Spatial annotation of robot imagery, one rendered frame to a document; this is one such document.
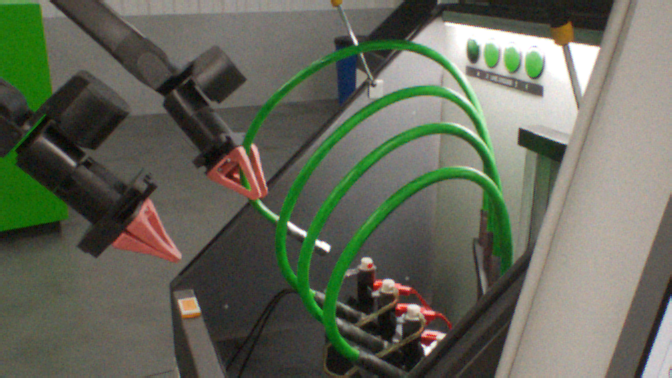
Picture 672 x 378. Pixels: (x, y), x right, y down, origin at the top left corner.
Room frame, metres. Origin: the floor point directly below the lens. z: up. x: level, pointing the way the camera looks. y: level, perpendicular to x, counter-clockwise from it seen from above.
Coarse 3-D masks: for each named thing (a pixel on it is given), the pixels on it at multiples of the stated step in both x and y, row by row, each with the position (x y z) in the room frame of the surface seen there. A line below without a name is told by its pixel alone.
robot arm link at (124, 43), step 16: (48, 0) 1.15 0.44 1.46; (64, 0) 1.13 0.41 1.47; (80, 0) 1.13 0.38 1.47; (96, 0) 1.13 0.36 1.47; (80, 16) 1.12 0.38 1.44; (96, 16) 1.11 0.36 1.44; (112, 16) 1.11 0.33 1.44; (96, 32) 1.10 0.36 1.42; (112, 32) 1.10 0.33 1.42; (128, 32) 1.09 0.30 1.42; (112, 48) 1.08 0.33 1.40; (128, 48) 1.08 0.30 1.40; (144, 48) 1.07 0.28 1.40; (160, 48) 1.12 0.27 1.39; (128, 64) 1.07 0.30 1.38; (176, 64) 1.10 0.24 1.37; (144, 80) 1.05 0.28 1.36
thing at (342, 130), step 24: (384, 96) 0.88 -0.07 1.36; (408, 96) 0.89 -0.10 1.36; (432, 96) 0.90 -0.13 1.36; (456, 96) 0.91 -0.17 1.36; (360, 120) 0.87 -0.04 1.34; (480, 120) 0.92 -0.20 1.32; (312, 168) 0.84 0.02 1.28; (288, 216) 0.83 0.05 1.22; (288, 264) 0.84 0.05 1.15; (336, 312) 0.85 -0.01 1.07; (360, 312) 0.88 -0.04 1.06
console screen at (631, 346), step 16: (656, 240) 0.51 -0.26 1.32; (656, 256) 0.51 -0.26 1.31; (656, 272) 0.50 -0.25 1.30; (640, 288) 0.51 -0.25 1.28; (656, 288) 0.50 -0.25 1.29; (640, 304) 0.50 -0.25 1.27; (656, 304) 0.49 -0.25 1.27; (640, 320) 0.50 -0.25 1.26; (656, 320) 0.48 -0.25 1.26; (624, 336) 0.50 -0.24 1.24; (640, 336) 0.49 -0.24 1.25; (656, 336) 0.48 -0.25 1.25; (624, 352) 0.50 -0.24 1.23; (640, 352) 0.49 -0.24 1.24; (656, 352) 0.47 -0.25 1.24; (608, 368) 0.51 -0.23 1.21; (624, 368) 0.49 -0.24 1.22; (640, 368) 0.48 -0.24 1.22; (656, 368) 0.47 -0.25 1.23
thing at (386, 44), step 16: (352, 48) 1.01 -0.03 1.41; (368, 48) 1.01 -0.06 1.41; (384, 48) 1.02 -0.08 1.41; (400, 48) 1.02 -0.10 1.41; (416, 48) 1.02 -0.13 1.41; (320, 64) 1.01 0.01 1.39; (448, 64) 1.02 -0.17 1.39; (288, 80) 1.01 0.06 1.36; (464, 80) 1.02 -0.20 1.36; (272, 96) 1.01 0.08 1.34; (480, 112) 1.02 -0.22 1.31; (256, 128) 1.01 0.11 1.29; (240, 176) 1.01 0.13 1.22; (256, 208) 1.01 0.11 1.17
